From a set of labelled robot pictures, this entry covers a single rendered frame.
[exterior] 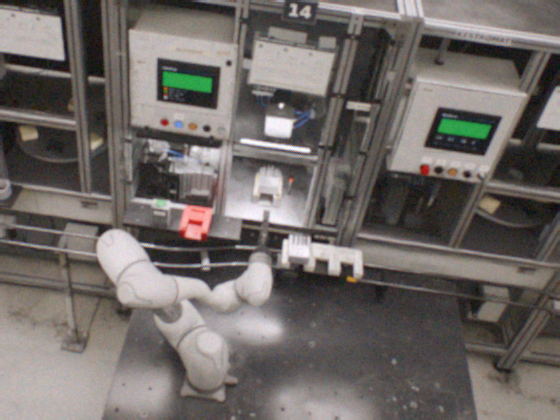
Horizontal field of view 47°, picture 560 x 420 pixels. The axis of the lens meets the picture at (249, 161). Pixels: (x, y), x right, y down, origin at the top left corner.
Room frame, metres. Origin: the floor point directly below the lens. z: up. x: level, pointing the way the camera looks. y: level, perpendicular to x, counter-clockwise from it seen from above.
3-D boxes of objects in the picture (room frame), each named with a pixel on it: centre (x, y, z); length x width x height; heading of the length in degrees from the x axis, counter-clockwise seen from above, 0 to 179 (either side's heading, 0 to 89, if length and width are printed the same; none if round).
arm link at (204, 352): (1.39, 0.06, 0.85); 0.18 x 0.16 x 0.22; 42
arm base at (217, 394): (1.38, 0.03, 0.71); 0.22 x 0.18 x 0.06; 89
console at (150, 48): (2.22, 0.31, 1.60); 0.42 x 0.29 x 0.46; 89
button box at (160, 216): (2.01, 0.37, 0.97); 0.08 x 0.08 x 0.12; 89
